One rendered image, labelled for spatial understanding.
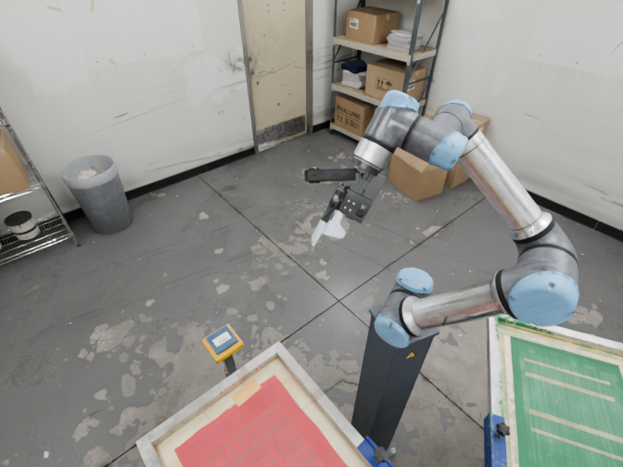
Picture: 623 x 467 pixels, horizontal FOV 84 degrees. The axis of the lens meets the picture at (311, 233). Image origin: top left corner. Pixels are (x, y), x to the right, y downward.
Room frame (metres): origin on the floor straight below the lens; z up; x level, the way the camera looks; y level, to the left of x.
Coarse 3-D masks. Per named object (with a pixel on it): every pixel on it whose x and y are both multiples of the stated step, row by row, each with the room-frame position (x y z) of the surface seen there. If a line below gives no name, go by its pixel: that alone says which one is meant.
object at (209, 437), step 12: (216, 420) 0.50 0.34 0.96; (228, 420) 0.50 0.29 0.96; (204, 432) 0.46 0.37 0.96; (216, 432) 0.46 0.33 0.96; (228, 432) 0.46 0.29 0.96; (192, 444) 0.42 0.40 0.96; (204, 444) 0.42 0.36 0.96; (216, 444) 0.42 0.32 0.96; (180, 456) 0.39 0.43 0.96; (192, 456) 0.39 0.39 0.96; (204, 456) 0.39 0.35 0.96
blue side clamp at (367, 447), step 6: (366, 438) 0.42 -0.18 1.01; (360, 444) 0.41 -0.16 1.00; (366, 444) 0.41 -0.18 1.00; (372, 444) 0.41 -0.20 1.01; (360, 450) 0.39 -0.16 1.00; (366, 450) 0.39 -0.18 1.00; (372, 450) 0.39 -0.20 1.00; (366, 456) 0.37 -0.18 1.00; (372, 456) 0.37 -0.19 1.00; (372, 462) 0.36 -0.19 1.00; (384, 462) 0.36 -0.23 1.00; (390, 462) 0.35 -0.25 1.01
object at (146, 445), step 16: (272, 352) 0.74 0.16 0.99; (288, 352) 0.74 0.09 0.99; (240, 368) 0.68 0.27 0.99; (256, 368) 0.68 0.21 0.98; (288, 368) 0.68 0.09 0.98; (224, 384) 0.61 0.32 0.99; (240, 384) 0.63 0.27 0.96; (304, 384) 0.61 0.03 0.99; (208, 400) 0.55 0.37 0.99; (320, 400) 0.55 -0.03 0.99; (176, 416) 0.50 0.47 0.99; (192, 416) 0.51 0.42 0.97; (336, 416) 0.50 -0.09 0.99; (160, 432) 0.45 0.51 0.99; (352, 432) 0.45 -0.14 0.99; (144, 448) 0.40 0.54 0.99; (160, 464) 0.36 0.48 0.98; (368, 464) 0.36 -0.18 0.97
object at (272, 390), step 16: (272, 384) 0.63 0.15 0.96; (256, 400) 0.57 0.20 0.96; (272, 400) 0.57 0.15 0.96; (288, 400) 0.57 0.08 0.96; (240, 416) 0.51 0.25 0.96; (256, 416) 0.51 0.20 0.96; (288, 416) 0.51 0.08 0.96; (304, 416) 0.51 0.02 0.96; (304, 432) 0.46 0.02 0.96; (320, 432) 0.46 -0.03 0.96; (320, 448) 0.41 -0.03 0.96; (336, 464) 0.36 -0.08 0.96
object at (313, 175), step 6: (312, 168) 0.66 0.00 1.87; (318, 168) 0.67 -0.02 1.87; (354, 168) 0.65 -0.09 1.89; (306, 174) 0.65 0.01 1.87; (312, 174) 0.65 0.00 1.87; (318, 174) 0.65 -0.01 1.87; (324, 174) 0.65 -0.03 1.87; (330, 174) 0.64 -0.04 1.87; (336, 174) 0.64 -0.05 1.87; (342, 174) 0.64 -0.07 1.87; (348, 174) 0.64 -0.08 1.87; (354, 174) 0.64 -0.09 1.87; (306, 180) 0.65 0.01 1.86; (312, 180) 0.64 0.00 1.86; (318, 180) 0.64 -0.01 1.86; (324, 180) 0.64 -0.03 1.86; (330, 180) 0.64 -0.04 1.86; (336, 180) 0.64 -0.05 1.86; (342, 180) 0.64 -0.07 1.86; (348, 180) 0.65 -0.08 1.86
